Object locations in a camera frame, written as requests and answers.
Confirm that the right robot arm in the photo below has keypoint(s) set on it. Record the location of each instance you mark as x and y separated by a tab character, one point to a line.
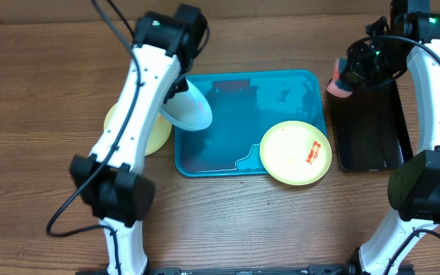
413	189

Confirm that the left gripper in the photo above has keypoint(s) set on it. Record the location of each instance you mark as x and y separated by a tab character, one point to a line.
182	87

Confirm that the black plastic tray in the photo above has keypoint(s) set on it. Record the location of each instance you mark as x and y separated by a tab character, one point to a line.
370	130

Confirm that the teal plastic tray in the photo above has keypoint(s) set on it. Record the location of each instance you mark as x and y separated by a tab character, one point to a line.
244	107

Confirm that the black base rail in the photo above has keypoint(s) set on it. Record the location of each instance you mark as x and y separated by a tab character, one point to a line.
314	269

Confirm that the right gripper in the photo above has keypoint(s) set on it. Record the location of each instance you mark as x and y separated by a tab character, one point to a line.
355	72

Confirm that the red sponge with green scourer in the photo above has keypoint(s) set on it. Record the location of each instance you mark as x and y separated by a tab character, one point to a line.
337	87

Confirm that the yellow plate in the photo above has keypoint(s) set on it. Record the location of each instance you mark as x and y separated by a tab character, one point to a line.
295	153

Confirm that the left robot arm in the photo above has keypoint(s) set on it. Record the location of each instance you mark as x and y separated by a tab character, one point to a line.
110	179

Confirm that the light blue plate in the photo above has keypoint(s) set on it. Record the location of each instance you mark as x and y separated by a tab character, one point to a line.
188	110

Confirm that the green-rimmed plate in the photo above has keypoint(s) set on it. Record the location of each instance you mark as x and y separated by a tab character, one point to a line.
159	135

